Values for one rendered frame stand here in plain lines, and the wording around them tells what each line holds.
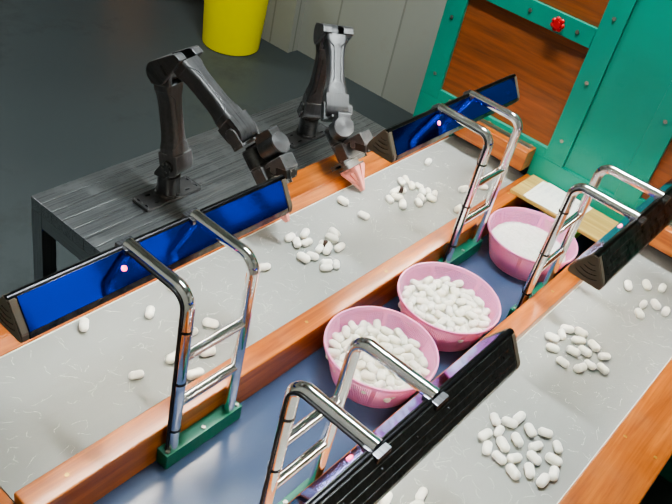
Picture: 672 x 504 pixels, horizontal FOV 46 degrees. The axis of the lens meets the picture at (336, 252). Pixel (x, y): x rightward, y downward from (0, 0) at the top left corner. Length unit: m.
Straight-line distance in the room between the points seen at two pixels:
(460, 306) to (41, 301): 1.11
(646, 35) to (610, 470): 1.20
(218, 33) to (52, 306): 3.46
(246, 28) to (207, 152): 2.20
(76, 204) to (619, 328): 1.47
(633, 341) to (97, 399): 1.32
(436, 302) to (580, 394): 0.41
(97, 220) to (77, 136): 1.65
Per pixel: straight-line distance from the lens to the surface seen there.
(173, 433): 1.56
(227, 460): 1.65
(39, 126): 3.87
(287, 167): 1.94
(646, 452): 1.88
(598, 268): 1.72
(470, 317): 2.02
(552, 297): 2.15
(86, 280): 1.37
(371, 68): 4.60
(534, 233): 2.42
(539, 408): 1.87
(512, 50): 2.59
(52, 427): 1.61
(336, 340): 1.83
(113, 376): 1.69
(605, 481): 1.77
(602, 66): 2.46
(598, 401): 1.96
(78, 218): 2.19
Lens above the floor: 1.99
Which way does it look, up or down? 37 degrees down
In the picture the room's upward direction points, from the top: 14 degrees clockwise
